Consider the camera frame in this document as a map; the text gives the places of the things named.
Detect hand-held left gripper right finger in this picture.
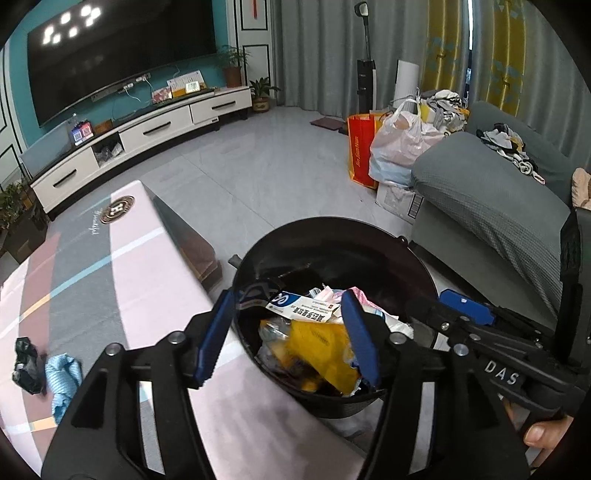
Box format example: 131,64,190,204
341,291,529,480

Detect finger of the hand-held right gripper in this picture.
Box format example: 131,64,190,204
406,296,496,352
438,289,534,340

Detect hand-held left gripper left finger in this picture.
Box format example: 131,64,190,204
41,290,235,480

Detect yellow snack wrapper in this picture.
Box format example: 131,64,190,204
260,318,362,398

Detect pink wrapper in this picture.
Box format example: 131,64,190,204
318,285,372,311

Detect white blue striped tissue pack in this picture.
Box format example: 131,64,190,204
237,281,279,311

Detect white blue paper box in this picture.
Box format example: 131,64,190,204
267,292,343,325

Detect black trash bin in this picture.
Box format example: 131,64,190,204
228,215,440,419

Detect person's right hand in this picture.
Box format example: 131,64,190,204
524,415,576,468

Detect grey sofa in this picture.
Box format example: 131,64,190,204
407,100,591,321

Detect white cardboard box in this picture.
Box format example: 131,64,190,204
374,179,426,225

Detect blue face mask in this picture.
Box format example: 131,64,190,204
45,352,85,426

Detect clothes on sofa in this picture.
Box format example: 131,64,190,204
477,123,546,186

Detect beige cushion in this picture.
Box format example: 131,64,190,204
571,167,591,209

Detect white plastic bag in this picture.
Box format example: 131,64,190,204
368,98,445,186

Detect black crumpled wrapper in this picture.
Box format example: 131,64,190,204
12,337,48,396

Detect red shopping bag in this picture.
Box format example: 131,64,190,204
346,114,385,191

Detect pile of clothes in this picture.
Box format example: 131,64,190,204
417,89,470,136

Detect white television cabinet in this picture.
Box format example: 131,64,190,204
29,85,253,221

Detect dark floor mat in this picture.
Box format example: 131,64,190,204
309,117,350,136

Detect white air purifier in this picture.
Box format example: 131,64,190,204
394,59,422,108

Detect bushy potted plant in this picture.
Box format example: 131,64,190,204
0,181,48,252

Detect black upright vacuum cleaner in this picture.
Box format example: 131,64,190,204
353,1,376,114

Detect glass fish tank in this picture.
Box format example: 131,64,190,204
20,124,75,179

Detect small potted plant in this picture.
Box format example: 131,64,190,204
248,76,281,114

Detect desk calendar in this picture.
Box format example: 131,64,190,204
165,69,205,96

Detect yellow curtain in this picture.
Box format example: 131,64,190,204
424,0,548,104

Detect tall potted plant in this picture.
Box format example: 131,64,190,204
216,44,251,89

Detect grey curtain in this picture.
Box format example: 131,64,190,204
271,0,431,113

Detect large black television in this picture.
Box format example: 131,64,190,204
25,0,219,128

